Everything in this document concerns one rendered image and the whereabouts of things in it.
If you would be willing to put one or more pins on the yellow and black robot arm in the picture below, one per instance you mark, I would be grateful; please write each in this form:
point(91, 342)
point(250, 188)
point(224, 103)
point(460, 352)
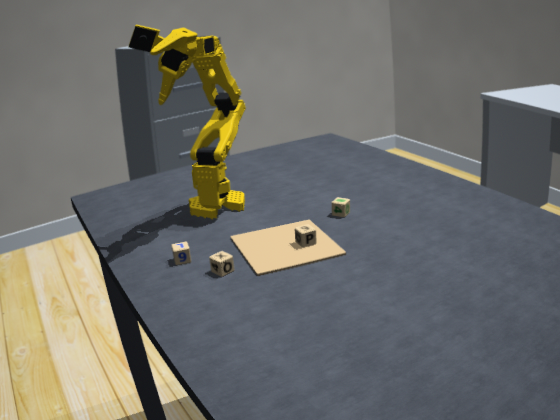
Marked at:
point(210, 174)

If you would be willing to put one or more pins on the tan flat mat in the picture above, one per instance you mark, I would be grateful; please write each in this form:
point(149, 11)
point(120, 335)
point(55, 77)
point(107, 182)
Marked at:
point(274, 249)

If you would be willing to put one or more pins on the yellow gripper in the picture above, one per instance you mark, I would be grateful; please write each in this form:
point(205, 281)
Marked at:
point(180, 44)

